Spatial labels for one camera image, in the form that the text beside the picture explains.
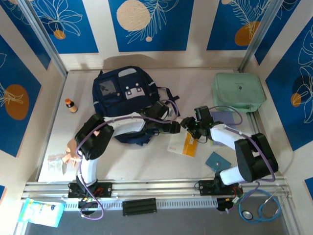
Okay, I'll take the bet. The clear plastic bag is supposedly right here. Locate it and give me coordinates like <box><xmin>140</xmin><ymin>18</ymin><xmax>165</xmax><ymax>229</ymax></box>
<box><xmin>47</xmin><ymin>154</ymin><xmax>68</xmax><ymax>176</ymax></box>

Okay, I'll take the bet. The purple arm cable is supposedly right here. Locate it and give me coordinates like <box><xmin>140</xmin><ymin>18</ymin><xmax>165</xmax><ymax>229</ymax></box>
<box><xmin>212</xmin><ymin>105</ymin><xmax>279</xmax><ymax>213</ymax></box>
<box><xmin>75</xmin><ymin>99</ymin><xmax>180</xmax><ymax>220</ymax></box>

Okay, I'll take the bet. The white slotted cable duct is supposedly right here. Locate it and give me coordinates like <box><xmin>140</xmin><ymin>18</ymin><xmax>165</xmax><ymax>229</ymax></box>
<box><xmin>62</xmin><ymin>198</ymin><xmax>218</xmax><ymax>212</ymax></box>

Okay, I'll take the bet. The black ribbed block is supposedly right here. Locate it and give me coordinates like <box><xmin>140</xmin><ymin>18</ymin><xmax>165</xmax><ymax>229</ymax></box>
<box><xmin>122</xmin><ymin>197</ymin><xmax>157</xmax><ymax>217</ymax></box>

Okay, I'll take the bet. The blue notebook with green spine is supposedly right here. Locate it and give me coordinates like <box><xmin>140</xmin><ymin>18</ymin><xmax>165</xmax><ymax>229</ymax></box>
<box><xmin>209</xmin><ymin>111</ymin><xmax>237</xmax><ymax>147</ymax></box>

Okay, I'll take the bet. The blue stethoscope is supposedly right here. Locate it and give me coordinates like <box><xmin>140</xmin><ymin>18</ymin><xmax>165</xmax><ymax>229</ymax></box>
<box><xmin>238</xmin><ymin>188</ymin><xmax>288</xmax><ymax>224</ymax></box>

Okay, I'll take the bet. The brown bottle with orange cap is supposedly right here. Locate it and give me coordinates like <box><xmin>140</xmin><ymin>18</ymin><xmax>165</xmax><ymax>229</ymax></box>
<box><xmin>64</xmin><ymin>98</ymin><xmax>79</xmax><ymax>114</ymax></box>

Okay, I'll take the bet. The white and orange notebook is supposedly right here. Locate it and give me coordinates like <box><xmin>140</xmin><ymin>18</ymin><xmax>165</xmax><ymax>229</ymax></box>
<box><xmin>167</xmin><ymin>133</ymin><xmax>198</xmax><ymax>157</ymax></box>

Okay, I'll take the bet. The navy blue backpack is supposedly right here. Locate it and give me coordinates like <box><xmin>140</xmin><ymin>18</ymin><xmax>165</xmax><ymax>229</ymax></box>
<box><xmin>92</xmin><ymin>65</ymin><xmax>180</xmax><ymax>147</ymax></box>

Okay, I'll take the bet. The small teal notebook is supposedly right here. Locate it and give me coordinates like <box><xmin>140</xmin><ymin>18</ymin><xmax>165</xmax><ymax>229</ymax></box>
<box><xmin>205</xmin><ymin>151</ymin><xmax>232</xmax><ymax>172</ymax></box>

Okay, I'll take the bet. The long aluminium mounting rail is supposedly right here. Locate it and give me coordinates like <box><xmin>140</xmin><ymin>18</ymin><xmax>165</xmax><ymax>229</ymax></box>
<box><xmin>21</xmin><ymin>177</ymin><xmax>293</xmax><ymax>200</ymax></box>

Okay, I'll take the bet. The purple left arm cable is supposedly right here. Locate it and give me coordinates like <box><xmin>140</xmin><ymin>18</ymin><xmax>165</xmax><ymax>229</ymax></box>
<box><xmin>75</xmin><ymin>99</ymin><xmax>180</xmax><ymax>220</ymax></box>

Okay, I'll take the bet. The pink manikin piece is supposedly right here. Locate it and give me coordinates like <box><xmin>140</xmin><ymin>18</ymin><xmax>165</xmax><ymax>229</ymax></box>
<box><xmin>64</xmin><ymin>129</ymin><xmax>101</xmax><ymax>167</ymax></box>

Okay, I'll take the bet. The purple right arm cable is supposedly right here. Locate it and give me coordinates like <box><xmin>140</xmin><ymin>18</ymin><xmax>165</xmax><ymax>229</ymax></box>
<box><xmin>212</xmin><ymin>105</ymin><xmax>279</xmax><ymax>213</ymax></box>

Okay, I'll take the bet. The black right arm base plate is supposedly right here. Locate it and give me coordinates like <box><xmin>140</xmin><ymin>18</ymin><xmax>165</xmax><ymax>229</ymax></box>
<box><xmin>198</xmin><ymin>180</ymin><xmax>244</xmax><ymax>196</ymax></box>

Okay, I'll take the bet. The mint green zip case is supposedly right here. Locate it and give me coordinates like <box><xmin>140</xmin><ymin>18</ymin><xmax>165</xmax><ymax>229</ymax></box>
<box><xmin>211</xmin><ymin>72</ymin><xmax>267</xmax><ymax>113</ymax></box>

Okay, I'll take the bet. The aluminium frame post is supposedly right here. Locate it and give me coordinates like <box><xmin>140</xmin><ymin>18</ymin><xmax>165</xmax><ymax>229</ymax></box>
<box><xmin>238</xmin><ymin>0</ymin><xmax>282</xmax><ymax>71</ymax></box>
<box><xmin>18</xmin><ymin>0</ymin><xmax>68</xmax><ymax>78</ymax></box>

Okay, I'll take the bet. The wet wipes packet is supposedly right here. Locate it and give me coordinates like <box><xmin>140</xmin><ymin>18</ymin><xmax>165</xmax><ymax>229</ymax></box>
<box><xmin>17</xmin><ymin>198</ymin><xmax>66</xmax><ymax>228</ymax></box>

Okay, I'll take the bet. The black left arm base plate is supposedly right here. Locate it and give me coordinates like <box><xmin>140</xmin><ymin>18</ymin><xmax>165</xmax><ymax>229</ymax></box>
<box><xmin>67</xmin><ymin>181</ymin><xmax>113</xmax><ymax>198</ymax></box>

